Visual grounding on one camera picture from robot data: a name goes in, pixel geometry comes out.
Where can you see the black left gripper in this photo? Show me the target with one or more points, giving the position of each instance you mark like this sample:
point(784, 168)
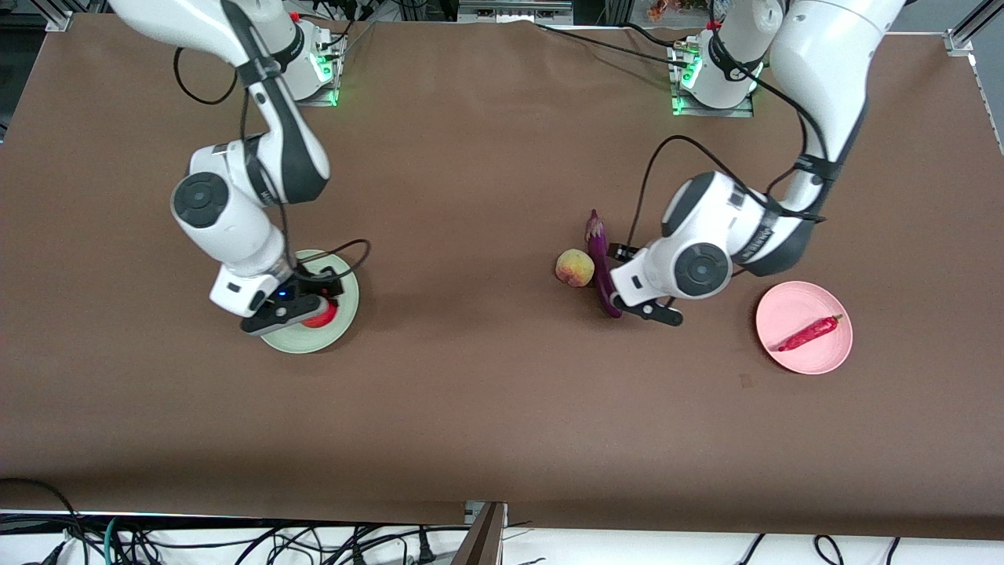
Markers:
point(623, 253)

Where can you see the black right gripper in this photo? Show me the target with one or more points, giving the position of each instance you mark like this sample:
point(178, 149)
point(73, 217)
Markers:
point(312, 286)

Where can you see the red apple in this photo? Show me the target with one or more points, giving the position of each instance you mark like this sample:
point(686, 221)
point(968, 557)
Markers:
point(321, 318)

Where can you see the yellow pink peach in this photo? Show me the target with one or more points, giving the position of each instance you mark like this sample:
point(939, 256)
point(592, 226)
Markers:
point(575, 268)

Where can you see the long purple eggplant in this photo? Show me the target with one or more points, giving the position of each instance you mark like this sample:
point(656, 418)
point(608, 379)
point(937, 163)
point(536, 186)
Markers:
point(596, 235)

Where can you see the red chili pepper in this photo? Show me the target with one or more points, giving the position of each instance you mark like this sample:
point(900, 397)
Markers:
point(808, 333)

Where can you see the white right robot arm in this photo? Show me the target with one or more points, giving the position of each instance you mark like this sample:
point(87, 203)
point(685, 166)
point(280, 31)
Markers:
point(227, 227)

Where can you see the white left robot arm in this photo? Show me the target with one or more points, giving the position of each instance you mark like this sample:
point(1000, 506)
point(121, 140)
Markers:
point(823, 63)

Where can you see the pale green round plate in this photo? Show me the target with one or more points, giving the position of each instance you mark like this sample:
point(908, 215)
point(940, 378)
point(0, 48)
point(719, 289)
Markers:
point(310, 341)

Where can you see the brown table cover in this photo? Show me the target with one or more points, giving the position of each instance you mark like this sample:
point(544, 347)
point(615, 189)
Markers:
point(471, 196)

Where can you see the pink round plate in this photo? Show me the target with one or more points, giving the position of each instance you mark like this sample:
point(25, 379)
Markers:
point(804, 302)

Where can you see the black power plug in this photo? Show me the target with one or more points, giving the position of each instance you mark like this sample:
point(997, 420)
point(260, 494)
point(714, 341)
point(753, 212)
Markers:
point(426, 549)

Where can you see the orange background objects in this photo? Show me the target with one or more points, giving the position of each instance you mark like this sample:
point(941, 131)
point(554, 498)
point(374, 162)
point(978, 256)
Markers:
point(663, 9)

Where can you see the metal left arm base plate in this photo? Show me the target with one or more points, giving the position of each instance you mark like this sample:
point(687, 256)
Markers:
point(690, 110)

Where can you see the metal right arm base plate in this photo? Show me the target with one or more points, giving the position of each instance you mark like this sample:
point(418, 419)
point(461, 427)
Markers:
point(329, 90)

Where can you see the grey metal post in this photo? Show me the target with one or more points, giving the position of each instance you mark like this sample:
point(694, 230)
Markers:
point(482, 541)

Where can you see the silver aluminium rail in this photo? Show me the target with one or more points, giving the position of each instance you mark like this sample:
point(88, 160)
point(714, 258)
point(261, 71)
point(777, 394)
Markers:
point(510, 9)

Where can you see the short aluminium frame profile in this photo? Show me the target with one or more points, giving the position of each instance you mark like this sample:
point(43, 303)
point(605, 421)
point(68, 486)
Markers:
point(63, 20)

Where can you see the long aluminium frame profile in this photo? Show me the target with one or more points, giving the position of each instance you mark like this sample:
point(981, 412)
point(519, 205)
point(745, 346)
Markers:
point(961, 39)

